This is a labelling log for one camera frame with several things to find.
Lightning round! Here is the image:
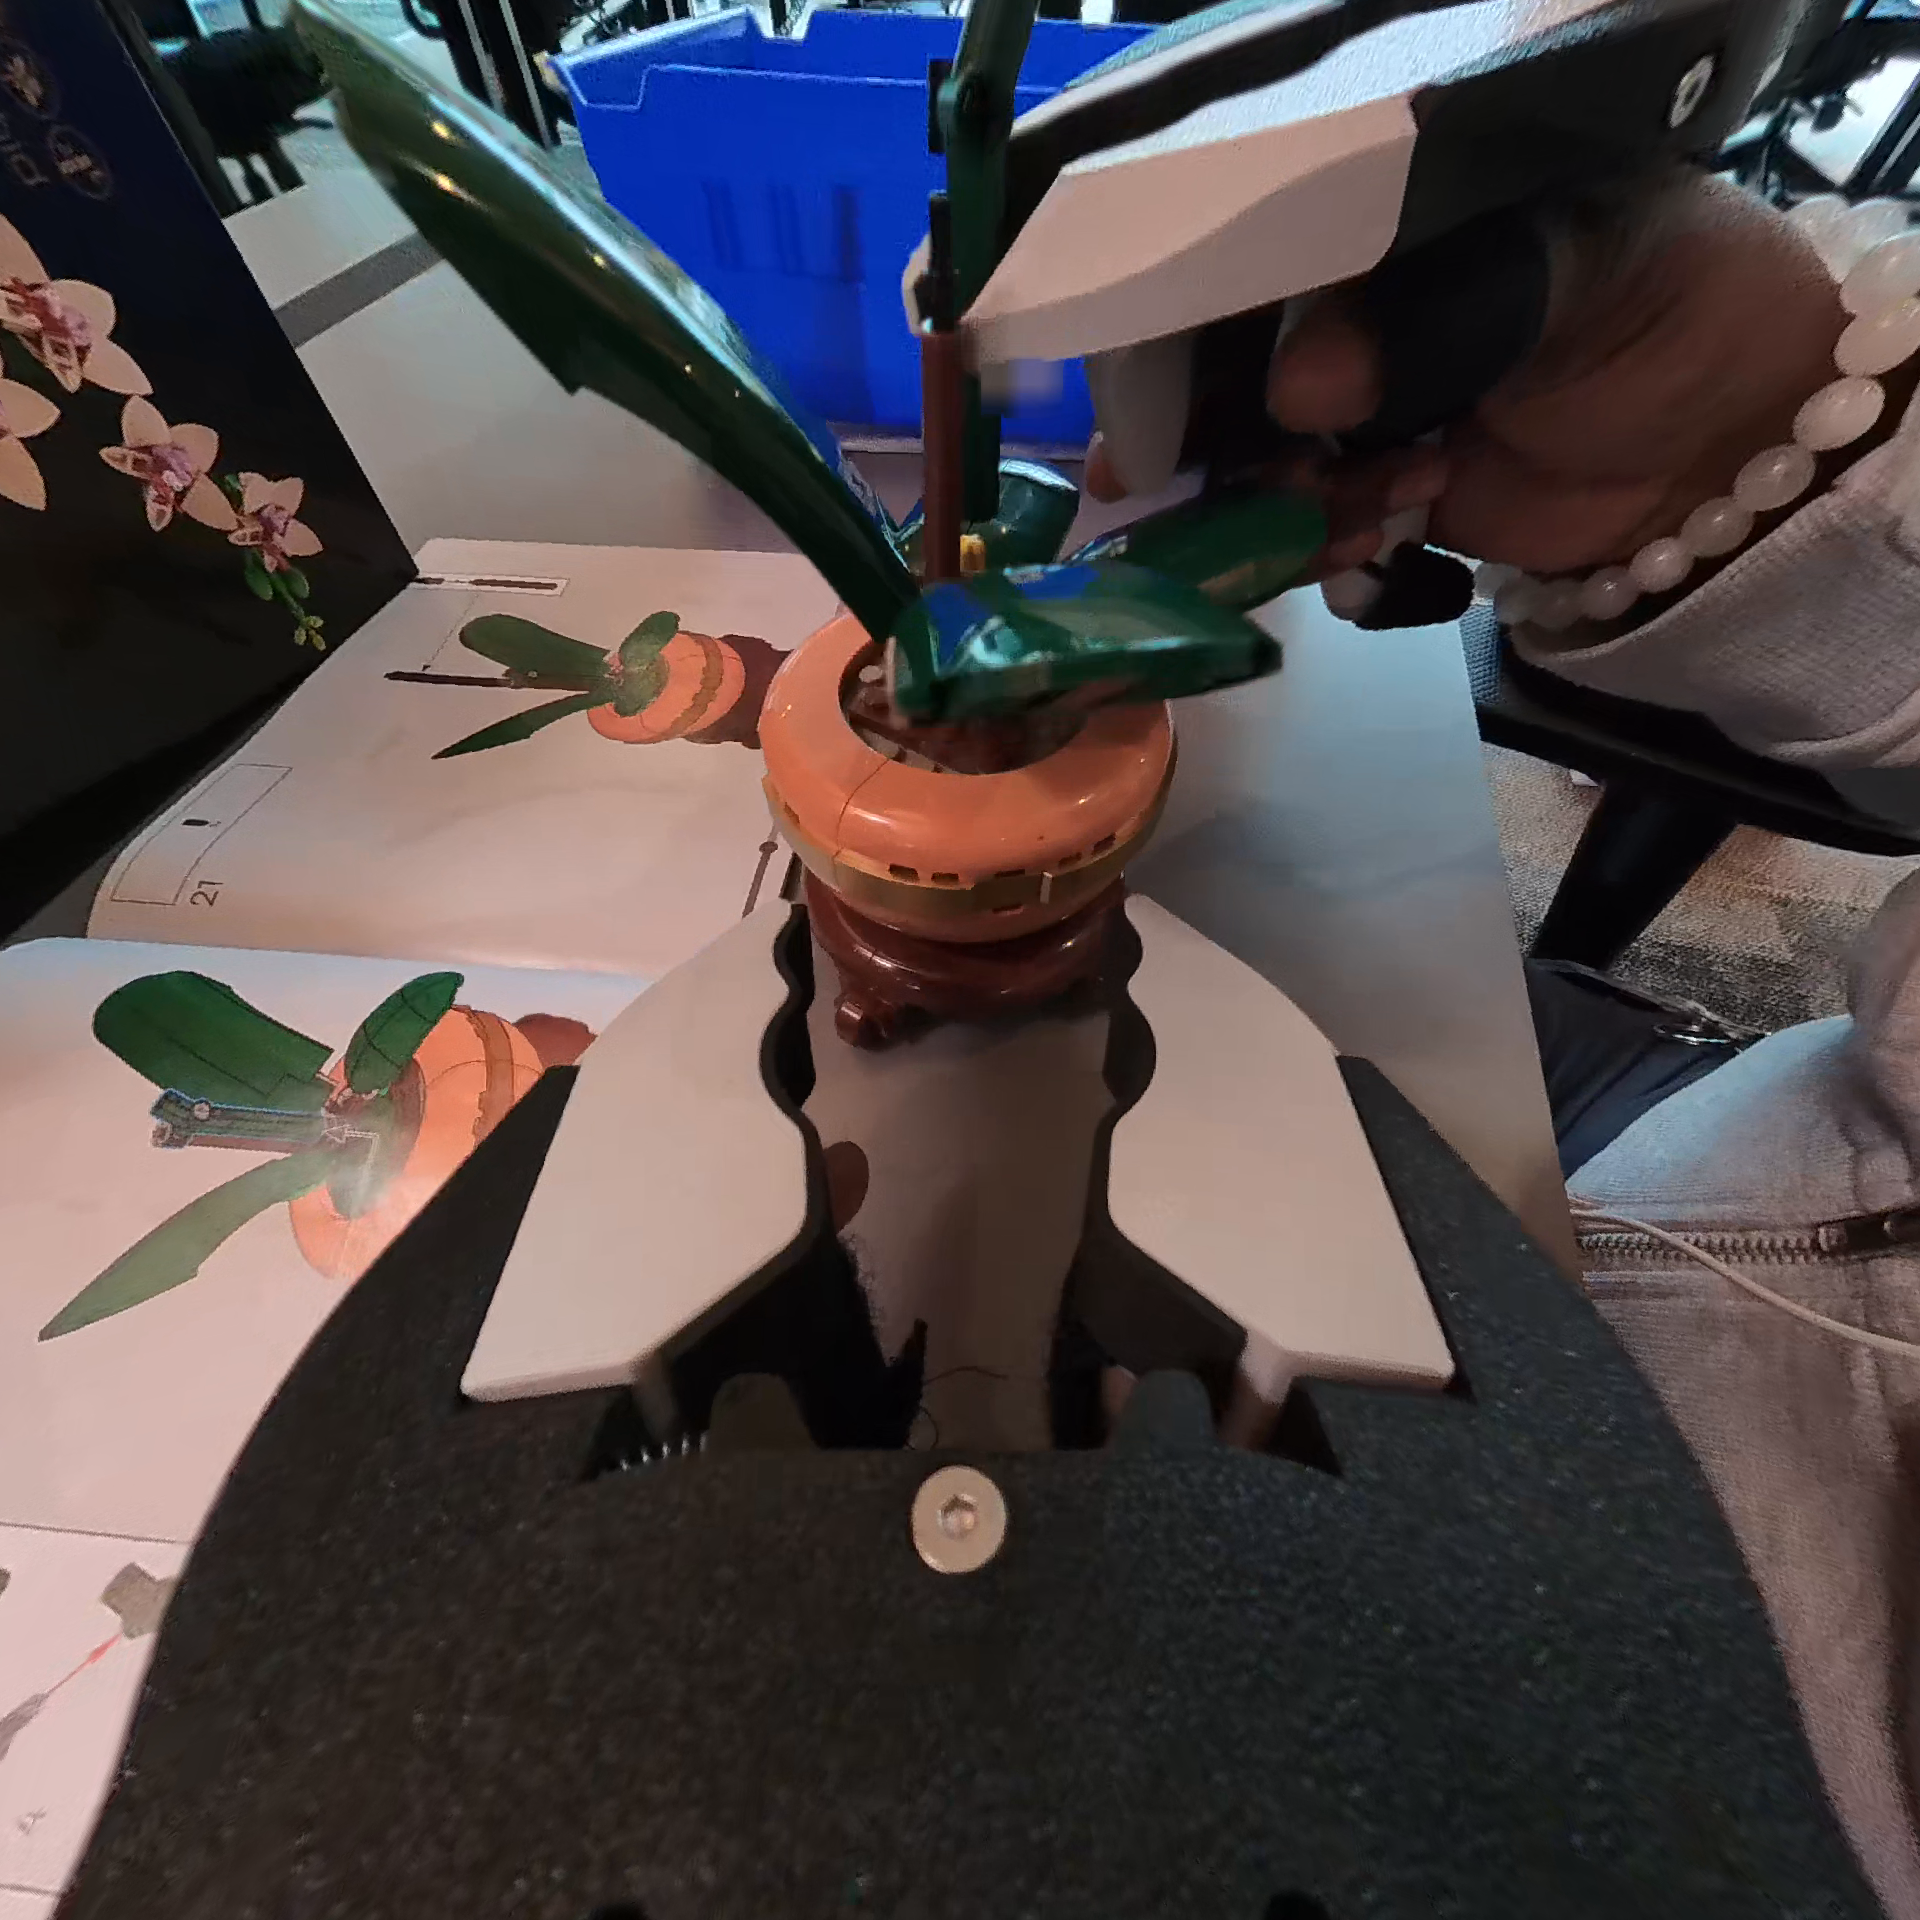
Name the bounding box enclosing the open building instruction booklet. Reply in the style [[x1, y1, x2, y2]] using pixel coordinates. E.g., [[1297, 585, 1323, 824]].
[[0, 538, 842, 1900]]

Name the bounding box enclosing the white bead bracelet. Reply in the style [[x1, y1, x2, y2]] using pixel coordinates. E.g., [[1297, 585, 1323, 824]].
[[1488, 192, 1920, 633]]

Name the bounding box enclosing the black chair base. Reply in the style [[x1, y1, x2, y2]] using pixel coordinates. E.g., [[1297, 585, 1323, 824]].
[[1469, 599, 1920, 977]]

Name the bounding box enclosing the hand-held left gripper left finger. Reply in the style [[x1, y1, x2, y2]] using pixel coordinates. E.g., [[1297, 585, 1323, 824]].
[[460, 903, 829, 1443]]

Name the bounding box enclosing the blue plastic bin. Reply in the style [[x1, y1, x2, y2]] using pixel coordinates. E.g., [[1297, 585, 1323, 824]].
[[551, 7, 1202, 454]]

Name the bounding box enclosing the toy orchid flowerpot model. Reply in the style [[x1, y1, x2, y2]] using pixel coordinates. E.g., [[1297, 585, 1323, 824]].
[[292, 0, 1288, 1051]]

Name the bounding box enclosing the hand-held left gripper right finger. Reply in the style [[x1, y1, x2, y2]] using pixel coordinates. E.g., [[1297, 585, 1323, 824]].
[[1100, 896, 1456, 1449]]

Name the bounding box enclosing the white hoodie drawstring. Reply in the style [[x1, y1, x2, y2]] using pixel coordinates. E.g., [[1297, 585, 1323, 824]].
[[1572, 1198, 1920, 1366]]

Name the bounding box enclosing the person's right hand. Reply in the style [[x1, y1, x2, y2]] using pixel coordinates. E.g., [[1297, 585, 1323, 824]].
[[1080, 166, 1850, 588]]

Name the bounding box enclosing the dark green toy stem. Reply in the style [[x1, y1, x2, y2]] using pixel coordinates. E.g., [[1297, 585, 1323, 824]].
[[930, 0, 1044, 326]]

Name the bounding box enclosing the brown toy stem rod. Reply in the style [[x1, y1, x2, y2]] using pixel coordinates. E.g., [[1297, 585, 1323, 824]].
[[922, 323, 980, 588]]

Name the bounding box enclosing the person's right forearm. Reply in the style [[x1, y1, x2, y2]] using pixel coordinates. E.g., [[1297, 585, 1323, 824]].
[[1507, 195, 1920, 771]]

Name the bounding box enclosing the black orchid toy set box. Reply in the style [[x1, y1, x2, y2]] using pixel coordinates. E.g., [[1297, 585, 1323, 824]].
[[0, 0, 419, 940]]

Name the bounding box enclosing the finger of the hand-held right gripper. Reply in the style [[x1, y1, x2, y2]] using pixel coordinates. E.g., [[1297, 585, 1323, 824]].
[[961, 94, 1423, 367], [903, 11, 1360, 329]]

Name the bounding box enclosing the grey desk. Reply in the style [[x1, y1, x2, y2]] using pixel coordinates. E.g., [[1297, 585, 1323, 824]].
[[0, 180, 1587, 1907]]

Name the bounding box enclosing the black office chair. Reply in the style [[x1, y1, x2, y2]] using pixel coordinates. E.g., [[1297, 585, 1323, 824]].
[[143, 0, 336, 203]]

